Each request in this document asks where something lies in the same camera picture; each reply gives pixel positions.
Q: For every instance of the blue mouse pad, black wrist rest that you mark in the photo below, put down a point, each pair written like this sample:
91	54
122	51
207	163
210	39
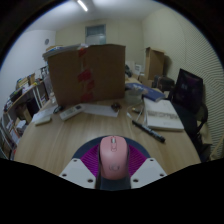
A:
86	145

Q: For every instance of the round wall clock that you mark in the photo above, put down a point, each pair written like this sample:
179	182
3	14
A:
46	41

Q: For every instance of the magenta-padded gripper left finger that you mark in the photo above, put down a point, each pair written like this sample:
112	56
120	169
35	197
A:
78	171

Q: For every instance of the blue folder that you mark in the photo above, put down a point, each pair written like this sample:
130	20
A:
150	92

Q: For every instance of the black marker pen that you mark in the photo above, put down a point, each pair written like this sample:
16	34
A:
148	131

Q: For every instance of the white keyboard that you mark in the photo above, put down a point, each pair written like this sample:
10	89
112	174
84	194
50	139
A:
42	117

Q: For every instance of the cluttered shelf unit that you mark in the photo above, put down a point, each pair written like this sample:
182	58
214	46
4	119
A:
10	133

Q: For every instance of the grey door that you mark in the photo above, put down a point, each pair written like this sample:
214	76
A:
95	34

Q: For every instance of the white paper sheet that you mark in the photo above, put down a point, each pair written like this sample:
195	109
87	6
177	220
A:
100	110

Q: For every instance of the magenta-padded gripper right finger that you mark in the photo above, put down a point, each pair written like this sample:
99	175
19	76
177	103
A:
146	171

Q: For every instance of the white remote control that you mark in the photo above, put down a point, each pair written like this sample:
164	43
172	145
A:
70	112

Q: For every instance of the ceiling tube light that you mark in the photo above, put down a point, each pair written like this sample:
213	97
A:
82	5

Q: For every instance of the small dark object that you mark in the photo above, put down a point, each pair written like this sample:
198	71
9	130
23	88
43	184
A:
58	109
115	106

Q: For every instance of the small open cardboard box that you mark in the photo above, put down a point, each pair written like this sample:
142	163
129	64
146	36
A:
155	63

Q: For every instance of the white open book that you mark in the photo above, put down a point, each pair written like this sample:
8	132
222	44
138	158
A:
163	115

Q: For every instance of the pink computer mouse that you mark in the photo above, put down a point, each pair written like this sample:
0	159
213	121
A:
113	156

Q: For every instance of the large brown cardboard box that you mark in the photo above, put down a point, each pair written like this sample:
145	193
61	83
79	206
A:
83	75

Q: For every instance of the black monitor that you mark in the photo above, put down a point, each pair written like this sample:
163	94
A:
188	90

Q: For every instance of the black bag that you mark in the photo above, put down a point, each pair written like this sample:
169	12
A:
164	83

